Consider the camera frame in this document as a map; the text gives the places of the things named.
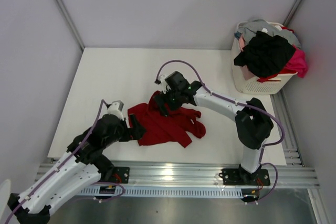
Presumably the aluminium mounting rail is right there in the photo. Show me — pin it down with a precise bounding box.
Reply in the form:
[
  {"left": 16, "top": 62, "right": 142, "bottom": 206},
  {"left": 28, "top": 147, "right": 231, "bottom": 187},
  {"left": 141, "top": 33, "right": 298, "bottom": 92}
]
[{"left": 34, "top": 158, "right": 321, "bottom": 189}]

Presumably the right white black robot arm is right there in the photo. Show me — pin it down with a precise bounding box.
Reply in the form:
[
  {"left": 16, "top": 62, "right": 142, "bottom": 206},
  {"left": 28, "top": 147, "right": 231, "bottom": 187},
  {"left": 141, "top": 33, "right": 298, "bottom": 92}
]
[{"left": 154, "top": 71, "right": 274, "bottom": 184}]

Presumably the red t shirt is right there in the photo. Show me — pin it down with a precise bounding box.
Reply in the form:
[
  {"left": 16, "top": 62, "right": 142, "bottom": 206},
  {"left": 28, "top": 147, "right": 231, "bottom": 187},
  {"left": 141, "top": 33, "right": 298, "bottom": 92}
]
[{"left": 128, "top": 91, "right": 206, "bottom": 148}]

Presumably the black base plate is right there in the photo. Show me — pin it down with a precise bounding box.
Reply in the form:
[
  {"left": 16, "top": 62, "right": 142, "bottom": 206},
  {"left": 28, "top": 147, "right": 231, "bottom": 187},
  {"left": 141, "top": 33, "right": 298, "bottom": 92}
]
[
  {"left": 218, "top": 168, "right": 271, "bottom": 186},
  {"left": 100, "top": 166, "right": 130, "bottom": 184}
]

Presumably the black garment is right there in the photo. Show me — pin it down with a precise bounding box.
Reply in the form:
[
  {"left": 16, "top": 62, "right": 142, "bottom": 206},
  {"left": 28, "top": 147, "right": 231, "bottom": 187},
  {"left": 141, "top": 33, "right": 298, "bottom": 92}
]
[{"left": 234, "top": 31, "right": 296, "bottom": 78}]

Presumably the white perforated laundry basket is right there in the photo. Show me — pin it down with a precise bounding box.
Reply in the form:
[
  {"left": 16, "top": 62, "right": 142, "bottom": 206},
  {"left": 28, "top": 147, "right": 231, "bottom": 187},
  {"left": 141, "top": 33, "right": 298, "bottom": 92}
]
[{"left": 231, "top": 19, "right": 301, "bottom": 95}]

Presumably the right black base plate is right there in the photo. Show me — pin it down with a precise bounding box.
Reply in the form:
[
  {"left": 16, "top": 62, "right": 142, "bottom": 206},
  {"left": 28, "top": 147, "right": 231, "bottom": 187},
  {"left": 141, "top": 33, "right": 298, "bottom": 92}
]
[{"left": 218, "top": 168, "right": 271, "bottom": 186}]

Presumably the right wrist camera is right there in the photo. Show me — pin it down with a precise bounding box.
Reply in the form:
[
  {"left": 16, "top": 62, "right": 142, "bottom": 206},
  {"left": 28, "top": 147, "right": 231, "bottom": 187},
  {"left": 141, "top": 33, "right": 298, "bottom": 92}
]
[{"left": 154, "top": 74, "right": 171, "bottom": 94}]

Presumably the pink garment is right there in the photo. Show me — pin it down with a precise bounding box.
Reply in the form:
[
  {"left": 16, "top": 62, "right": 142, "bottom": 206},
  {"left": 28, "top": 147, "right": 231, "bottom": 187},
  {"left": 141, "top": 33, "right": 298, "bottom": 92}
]
[{"left": 258, "top": 45, "right": 309, "bottom": 83}]

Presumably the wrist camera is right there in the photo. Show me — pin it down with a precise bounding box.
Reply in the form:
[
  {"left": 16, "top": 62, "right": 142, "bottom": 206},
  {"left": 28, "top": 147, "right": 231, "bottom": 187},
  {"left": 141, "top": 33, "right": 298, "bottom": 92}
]
[
  {"left": 154, "top": 74, "right": 171, "bottom": 94},
  {"left": 107, "top": 100, "right": 124, "bottom": 120}
]

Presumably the left aluminium corner post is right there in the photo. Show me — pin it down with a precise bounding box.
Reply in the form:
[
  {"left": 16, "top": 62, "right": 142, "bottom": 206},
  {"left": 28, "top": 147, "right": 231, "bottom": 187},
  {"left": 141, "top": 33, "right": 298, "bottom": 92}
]
[{"left": 54, "top": 0, "right": 85, "bottom": 52}]

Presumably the grey garment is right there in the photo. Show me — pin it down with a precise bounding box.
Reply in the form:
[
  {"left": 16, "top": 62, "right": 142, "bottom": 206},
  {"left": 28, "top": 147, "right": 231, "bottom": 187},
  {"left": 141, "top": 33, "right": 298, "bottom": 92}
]
[{"left": 234, "top": 19, "right": 301, "bottom": 48}]

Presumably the slotted cable duct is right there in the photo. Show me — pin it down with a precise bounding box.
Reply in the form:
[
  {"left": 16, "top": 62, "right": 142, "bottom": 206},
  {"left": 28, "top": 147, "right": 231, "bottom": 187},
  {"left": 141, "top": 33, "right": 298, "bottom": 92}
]
[{"left": 78, "top": 185, "right": 243, "bottom": 199}]

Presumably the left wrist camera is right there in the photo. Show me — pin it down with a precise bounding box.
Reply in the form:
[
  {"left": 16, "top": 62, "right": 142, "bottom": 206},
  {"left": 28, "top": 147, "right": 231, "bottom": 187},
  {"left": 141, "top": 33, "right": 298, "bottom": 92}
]
[{"left": 107, "top": 100, "right": 124, "bottom": 120}]

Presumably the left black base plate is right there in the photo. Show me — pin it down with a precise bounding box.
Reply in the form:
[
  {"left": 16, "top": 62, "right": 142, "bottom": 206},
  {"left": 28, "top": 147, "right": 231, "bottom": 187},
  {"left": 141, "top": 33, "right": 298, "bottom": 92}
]
[{"left": 100, "top": 166, "right": 130, "bottom": 184}]

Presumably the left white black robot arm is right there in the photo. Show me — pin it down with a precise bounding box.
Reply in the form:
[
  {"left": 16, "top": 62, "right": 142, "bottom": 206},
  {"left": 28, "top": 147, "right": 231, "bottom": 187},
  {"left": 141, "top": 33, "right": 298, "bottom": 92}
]
[{"left": 5, "top": 114, "right": 146, "bottom": 223}]

